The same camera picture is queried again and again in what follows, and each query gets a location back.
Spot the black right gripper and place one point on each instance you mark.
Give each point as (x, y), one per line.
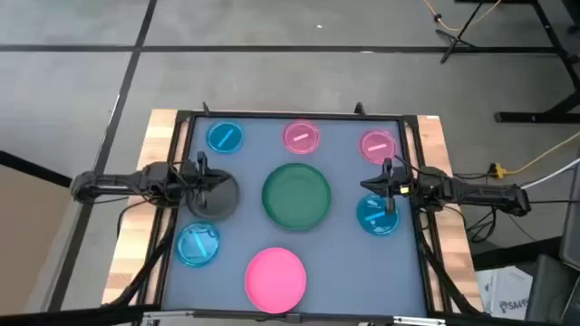
(394, 179)

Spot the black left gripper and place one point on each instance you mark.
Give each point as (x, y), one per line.
(195, 183)

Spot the black plastic plate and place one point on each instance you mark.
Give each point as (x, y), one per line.
(222, 206)

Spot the small translucent pink plate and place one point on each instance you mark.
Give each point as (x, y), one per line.
(301, 137)
(378, 146)

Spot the small translucent blue plate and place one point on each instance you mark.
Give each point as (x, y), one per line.
(371, 223)
(197, 244)
(225, 136)

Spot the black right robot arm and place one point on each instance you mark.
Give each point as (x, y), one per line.
(476, 192)

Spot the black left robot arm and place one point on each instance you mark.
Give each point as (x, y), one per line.
(113, 183)

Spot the large green plastic plate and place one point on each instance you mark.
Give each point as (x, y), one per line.
(296, 196)

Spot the large opaque pink plate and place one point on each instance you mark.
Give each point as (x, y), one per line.
(275, 280)

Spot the black tripod stand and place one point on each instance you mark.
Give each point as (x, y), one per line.
(457, 38)

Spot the white cardboard box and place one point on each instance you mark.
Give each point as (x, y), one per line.
(505, 292)

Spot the brown board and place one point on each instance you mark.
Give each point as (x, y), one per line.
(27, 235)

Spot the black chair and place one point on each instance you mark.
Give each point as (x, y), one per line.
(555, 285)

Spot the black metal table frame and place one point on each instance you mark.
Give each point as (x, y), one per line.
(299, 114)

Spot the black desk leg frame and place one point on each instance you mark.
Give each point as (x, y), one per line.
(550, 45)

